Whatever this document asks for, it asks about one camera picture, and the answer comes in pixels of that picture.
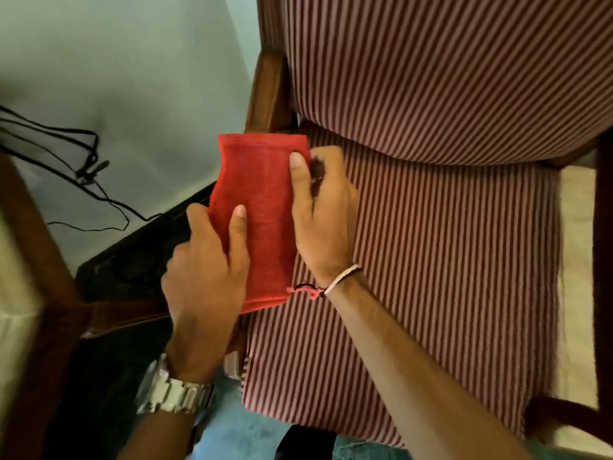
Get person's right hand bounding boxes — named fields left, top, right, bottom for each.
left=289, top=145, right=360, bottom=290

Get person's left hand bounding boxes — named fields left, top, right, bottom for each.
left=160, top=202, right=252, bottom=384

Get red cloth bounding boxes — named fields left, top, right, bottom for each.
left=207, top=133, right=312, bottom=315

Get person's right forearm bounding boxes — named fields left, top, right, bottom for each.
left=325, top=270, right=533, bottom=460

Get person's left forearm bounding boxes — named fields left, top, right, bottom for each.
left=116, top=408, right=204, bottom=460

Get black box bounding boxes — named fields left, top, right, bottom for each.
left=76, top=181, right=222, bottom=304

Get striped upholstered wooden chair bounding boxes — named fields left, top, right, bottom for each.
left=238, top=0, right=613, bottom=460

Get silver metal wristwatch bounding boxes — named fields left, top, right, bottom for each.
left=136, top=353, right=215, bottom=418

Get light blue jeans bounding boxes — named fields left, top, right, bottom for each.
left=191, top=371, right=400, bottom=460

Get brown wooden chair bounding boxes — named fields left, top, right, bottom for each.
left=0, top=150, right=174, bottom=460

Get white and red thread bracelet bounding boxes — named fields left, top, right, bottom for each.
left=292, top=264, right=363, bottom=300

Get black cable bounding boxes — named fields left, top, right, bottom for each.
left=0, top=142, right=164, bottom=234
left=0, top=105, right=111, bottom=187

